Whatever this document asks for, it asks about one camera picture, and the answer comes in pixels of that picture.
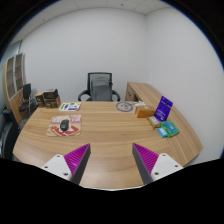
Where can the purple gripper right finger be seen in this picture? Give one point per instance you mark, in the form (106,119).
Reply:
(153,166)

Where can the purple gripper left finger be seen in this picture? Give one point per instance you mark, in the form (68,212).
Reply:
(70,166)

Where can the dark grey computer mouse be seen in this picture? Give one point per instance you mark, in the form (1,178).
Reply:
(64,125)

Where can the cartoon printed mouse pad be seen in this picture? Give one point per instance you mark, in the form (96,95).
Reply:
(74,126)

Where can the small blue packet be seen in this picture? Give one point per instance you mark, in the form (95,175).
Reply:
(162,132)

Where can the small tan box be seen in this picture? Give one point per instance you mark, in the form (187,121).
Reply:
(154,122)

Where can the orange cardboard box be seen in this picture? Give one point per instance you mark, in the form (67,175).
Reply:
(144,111)

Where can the white green sticker sheet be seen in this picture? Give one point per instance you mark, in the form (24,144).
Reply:
(72,106)

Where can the purple standing sign card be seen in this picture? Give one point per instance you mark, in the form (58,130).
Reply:
(163,109)

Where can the dark stacked boxes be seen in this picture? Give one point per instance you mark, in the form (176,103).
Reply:
(52,98)

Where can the black sofa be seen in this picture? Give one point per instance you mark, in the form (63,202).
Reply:
(9,132)

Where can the wooden side desk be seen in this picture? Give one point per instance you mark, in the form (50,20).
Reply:
(143,92)

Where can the brown cardboard box left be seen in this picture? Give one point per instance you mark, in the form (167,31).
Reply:
(40,99)

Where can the black visitor chair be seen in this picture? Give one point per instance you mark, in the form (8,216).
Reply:
(27,102)

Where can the black mesh office chair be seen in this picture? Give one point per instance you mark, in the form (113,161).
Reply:
(99,87)

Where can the wooden glass-door cabinet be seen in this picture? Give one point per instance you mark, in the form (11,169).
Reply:
(13,81)

